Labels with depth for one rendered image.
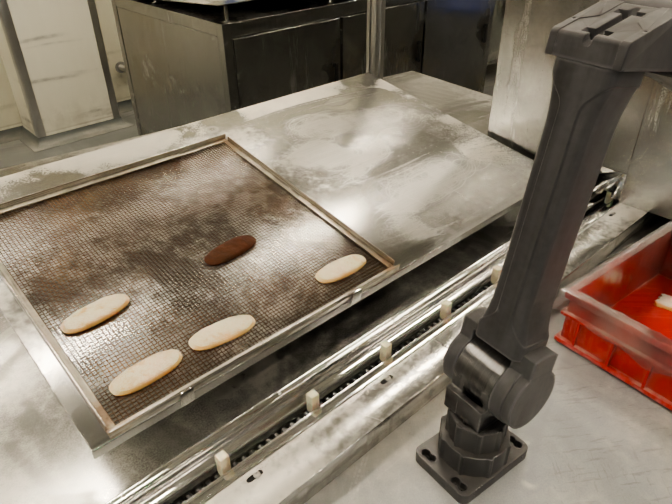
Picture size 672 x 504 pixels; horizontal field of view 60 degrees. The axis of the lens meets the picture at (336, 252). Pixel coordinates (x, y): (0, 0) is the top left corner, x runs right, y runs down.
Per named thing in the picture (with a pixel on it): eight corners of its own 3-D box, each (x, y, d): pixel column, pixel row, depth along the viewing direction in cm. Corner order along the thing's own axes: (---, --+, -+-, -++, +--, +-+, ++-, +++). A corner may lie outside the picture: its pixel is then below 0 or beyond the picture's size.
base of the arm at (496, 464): (463, 507, 67) (529, 455, 73) (471, 462, 63) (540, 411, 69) (412, 457, 73) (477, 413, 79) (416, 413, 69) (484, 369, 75)
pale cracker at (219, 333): (196, 357, 78) (195, 351, 77) (183, 338, 80) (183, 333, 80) (260, 328, 83) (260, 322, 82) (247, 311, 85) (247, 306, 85)
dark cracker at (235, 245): (213, 270, 91) (213, 264, 90) (198, 258, 93) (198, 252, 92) (261, 244, 97) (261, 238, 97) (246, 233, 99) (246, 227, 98)
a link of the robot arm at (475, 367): (442, 413, 71) (476, 442, 67) (451, 350, 65) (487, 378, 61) (494, 380, 75) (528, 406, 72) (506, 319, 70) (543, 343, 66)
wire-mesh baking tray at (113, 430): (111, 440, 68) (109, 433, 67) (-37, 222, 94) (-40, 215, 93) (398, 271, 96) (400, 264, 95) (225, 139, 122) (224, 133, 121)
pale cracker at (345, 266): (324, 288, 91) (325, 283, 90) (309, 274, 93) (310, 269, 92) (371, 265, 96) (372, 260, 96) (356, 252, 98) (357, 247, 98)
